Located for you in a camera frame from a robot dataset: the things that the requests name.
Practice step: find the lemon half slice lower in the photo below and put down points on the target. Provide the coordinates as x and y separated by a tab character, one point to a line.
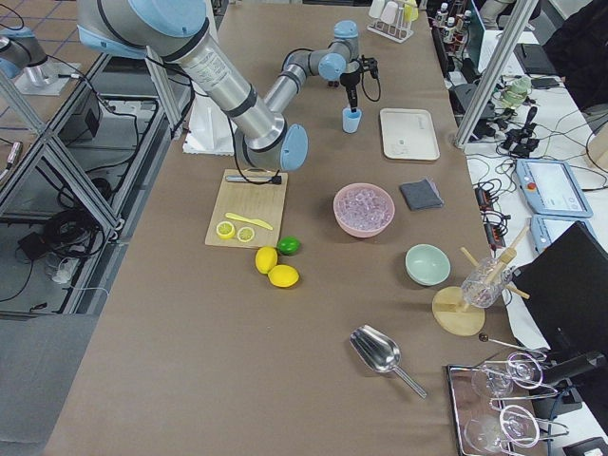
246	234

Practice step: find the light blue plastic cup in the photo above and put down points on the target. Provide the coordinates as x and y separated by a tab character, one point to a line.
351	118

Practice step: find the metal ice scoop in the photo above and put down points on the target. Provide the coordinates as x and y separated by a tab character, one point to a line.
381	354

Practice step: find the grey folded cloth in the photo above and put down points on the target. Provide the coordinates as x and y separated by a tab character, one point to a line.
421	194

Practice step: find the yellow plastic knife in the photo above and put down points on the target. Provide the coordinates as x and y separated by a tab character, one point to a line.
254	221

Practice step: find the blue teach pendant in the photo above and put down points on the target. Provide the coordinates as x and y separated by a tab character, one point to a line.
550	188
546	229

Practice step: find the green lime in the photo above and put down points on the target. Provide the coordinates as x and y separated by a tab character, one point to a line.
288	246

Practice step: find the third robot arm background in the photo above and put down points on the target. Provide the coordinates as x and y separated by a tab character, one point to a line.
24	61

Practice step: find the crystal glass on stand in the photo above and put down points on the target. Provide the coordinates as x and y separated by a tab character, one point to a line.
478	291

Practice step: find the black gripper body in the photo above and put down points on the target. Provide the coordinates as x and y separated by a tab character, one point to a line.
350	81

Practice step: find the bar spoon with bead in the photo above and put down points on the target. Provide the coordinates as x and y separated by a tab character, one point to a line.
484	337

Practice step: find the wooden glass drying stand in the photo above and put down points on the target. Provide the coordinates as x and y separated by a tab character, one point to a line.
449	308

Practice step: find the steel tray with glasses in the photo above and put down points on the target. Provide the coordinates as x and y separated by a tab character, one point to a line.
467	404

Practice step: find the wine glass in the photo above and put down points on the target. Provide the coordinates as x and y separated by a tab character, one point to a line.
509	431
499	378

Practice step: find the white bottle rack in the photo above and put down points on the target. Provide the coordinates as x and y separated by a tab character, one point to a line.
393	19

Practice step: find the yellow lemon near board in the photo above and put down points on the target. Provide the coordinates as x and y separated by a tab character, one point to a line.
266	259

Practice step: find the pile of clear ice cubes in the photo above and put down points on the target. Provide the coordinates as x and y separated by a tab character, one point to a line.
363	206

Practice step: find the pink bowl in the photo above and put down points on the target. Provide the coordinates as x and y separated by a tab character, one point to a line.
363	223

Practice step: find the blue teach pendant upper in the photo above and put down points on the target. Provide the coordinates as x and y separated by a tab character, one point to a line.
550	188

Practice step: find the cream rabbit tray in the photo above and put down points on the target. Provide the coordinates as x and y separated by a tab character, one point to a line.
408	134

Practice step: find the wine glass upper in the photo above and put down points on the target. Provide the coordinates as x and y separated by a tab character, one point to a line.
499	378

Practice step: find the black laptop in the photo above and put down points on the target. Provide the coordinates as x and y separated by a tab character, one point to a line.
567	287

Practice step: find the lemon half slice upper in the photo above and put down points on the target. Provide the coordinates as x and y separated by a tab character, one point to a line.
226	229

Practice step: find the aluminium frame post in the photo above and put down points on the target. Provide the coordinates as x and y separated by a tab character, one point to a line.
499	58

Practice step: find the wine glass lower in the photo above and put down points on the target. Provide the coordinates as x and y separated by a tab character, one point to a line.
509	431

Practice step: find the lemon half slice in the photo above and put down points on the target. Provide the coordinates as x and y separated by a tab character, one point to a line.
246	234
226	229

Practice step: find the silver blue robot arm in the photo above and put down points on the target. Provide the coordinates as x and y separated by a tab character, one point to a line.
340	64
178	31

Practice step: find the bamboo cutting board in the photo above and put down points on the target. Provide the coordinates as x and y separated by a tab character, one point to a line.
252	201

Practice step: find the yellow lemon outer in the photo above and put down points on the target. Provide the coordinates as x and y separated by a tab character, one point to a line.
283	276

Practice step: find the steel muddler black tip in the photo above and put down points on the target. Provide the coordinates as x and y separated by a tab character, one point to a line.
255	179

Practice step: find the blue teach pendant lower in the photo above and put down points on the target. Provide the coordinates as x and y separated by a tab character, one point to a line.
546	229

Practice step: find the mint green bowl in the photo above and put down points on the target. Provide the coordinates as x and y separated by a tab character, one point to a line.
427	265

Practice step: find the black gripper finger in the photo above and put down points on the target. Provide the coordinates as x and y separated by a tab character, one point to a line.
349	100
353	100

